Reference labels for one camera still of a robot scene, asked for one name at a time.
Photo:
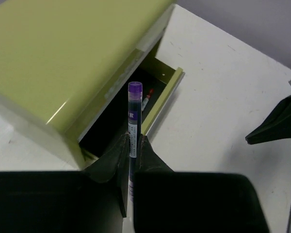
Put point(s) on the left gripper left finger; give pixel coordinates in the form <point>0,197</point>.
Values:
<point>93,200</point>

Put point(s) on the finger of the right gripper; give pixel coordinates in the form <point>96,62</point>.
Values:
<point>276,126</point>

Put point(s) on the green metal drawer toolbox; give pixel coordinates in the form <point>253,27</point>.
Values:
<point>61,64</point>

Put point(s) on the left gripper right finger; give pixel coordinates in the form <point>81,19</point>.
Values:
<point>166,201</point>

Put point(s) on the blue pen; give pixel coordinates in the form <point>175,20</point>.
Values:
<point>135,93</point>

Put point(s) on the red pen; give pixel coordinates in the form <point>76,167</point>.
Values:
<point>146,99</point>

